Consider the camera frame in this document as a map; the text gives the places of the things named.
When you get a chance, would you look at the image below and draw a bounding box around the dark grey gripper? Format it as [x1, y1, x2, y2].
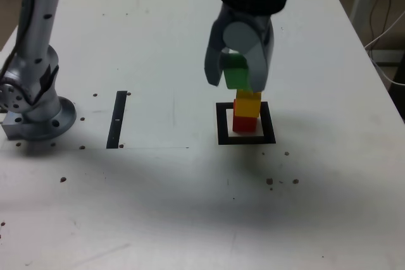
[204, 4, 273, 92]

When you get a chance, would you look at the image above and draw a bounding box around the green cube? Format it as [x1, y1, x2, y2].
[223, 54, 252, 90]

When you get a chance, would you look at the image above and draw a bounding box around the yellow cube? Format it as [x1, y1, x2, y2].
[235, 89, 263, 118]

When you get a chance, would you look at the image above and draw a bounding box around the red cube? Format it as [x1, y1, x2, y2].
[232, 98, 258, 133]

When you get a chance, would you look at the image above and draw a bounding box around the black tape square outline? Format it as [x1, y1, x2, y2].
[216, 101, 277, 146]

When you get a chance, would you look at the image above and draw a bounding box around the black tape strip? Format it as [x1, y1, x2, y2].
[106, 90, 128, 149]

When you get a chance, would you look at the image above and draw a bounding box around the white background cable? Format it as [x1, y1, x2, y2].
[363, 10, 405, 87]

